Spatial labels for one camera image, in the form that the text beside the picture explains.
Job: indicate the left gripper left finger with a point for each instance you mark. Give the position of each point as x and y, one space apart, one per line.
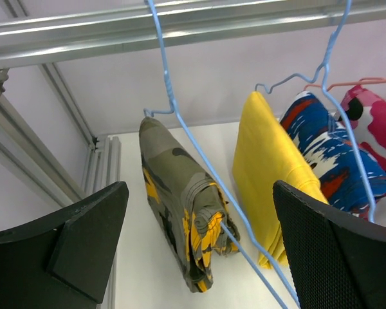
63 259

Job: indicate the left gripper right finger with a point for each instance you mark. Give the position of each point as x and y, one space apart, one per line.
336 259

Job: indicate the blue camouflage trousers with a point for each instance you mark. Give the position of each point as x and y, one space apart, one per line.
322 139

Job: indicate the pink hanger with blue trousers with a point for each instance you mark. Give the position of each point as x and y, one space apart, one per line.
354 84

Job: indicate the yellow trousers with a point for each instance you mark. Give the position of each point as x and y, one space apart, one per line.
264 154

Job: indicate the green camouflage trousers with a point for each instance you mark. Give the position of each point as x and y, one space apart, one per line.
188 204

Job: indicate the pink camouflage trousers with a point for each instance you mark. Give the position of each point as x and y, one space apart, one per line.
373 128

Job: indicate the left aluminium frame post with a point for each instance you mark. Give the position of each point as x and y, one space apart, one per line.
47 159

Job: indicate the aluminium hanging rail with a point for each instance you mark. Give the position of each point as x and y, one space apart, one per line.
26 42

